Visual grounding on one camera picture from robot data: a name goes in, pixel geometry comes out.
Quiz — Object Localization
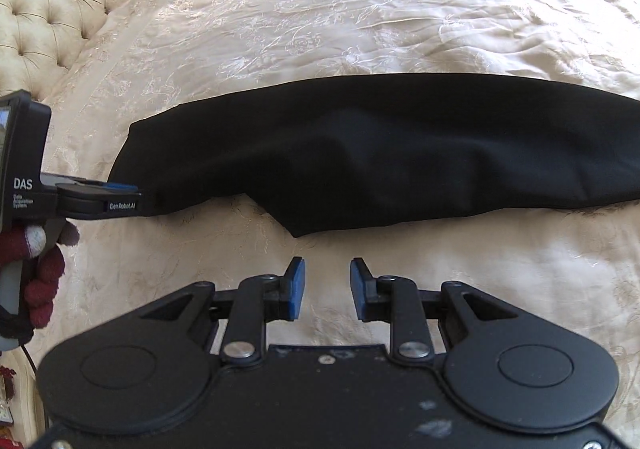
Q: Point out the person's left hand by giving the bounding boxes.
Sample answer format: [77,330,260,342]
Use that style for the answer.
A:
[0,220,80,330]

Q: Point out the cream embroidered bedspread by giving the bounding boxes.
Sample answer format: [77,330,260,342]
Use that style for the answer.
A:
[30,0,640,430]

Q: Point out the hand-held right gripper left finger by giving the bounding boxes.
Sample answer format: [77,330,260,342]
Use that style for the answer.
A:
[136,256,307,364]

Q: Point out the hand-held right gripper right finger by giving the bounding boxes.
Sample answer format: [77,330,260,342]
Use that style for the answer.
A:
[350,257,522,360]

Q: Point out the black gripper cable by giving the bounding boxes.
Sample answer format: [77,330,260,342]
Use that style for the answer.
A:
[19,341,53,427]

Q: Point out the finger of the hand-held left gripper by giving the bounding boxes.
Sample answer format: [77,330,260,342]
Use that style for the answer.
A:
[56,180,157,221]

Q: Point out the black pants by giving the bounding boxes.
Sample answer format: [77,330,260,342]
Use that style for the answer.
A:
[107,72,640,239]

